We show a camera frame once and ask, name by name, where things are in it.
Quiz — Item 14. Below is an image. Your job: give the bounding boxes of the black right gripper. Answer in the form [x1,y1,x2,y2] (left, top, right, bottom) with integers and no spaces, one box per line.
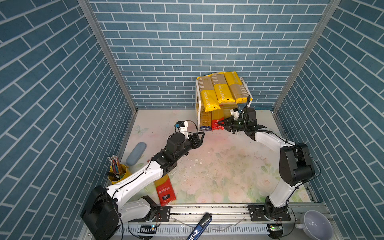
[217,116,248,135]

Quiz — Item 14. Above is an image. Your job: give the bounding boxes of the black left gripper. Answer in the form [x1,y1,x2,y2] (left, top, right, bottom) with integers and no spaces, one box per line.
[173,131,205,162]

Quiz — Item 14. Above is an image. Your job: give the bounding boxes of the red spaghetti bag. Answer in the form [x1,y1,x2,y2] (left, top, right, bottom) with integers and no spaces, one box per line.
[211,110,225,131]
[155,175,177,207]

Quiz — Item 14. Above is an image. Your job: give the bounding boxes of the blue moli pasta bag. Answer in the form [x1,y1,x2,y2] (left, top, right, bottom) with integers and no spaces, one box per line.
[200,111,212,132]

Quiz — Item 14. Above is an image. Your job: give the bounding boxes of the yellow pastatime bag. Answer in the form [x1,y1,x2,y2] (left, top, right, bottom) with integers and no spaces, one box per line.
[211,74,235,104]
[224,72,250,104]
[198,76,221,112]

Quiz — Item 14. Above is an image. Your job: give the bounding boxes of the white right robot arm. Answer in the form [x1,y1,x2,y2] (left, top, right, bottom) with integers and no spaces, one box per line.
[218,107,315,221]

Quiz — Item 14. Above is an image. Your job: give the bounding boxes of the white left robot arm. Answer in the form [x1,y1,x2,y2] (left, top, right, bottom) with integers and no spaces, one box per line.
[80,132,205,240]

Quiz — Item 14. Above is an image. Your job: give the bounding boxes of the wooden two-tier shelf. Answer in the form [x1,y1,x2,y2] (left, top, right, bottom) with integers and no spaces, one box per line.
[196,72,251,129]

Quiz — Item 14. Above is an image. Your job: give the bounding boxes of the grey-blue glasses case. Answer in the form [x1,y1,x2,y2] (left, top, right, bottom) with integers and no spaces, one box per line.
[126,142,147,166]

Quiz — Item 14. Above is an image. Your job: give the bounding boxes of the yellow pencil cup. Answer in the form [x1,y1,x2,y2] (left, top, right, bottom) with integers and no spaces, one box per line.
[106,156,132,185]

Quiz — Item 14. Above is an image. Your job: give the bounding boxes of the blue black handheld tool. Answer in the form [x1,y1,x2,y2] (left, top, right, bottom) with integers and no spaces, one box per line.
[187,213,213,240]

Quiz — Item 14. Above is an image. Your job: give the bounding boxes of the white bowl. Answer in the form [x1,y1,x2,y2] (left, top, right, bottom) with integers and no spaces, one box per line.
[295,210,334,240]

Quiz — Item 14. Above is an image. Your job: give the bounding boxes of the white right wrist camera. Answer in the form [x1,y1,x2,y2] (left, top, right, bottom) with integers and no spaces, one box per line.
[230,109,240,120]

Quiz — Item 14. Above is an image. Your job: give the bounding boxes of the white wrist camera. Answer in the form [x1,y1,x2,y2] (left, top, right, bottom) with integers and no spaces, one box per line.
[175,121,189,140]
[230,109,240,120]

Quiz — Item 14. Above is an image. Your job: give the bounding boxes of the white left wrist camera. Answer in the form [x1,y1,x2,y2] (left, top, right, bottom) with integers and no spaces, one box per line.
[175,121,189,140]

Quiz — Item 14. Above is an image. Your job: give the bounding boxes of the aluminium mounting rail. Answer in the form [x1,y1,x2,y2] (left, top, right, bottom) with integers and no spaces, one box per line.
[111,203,342,240]

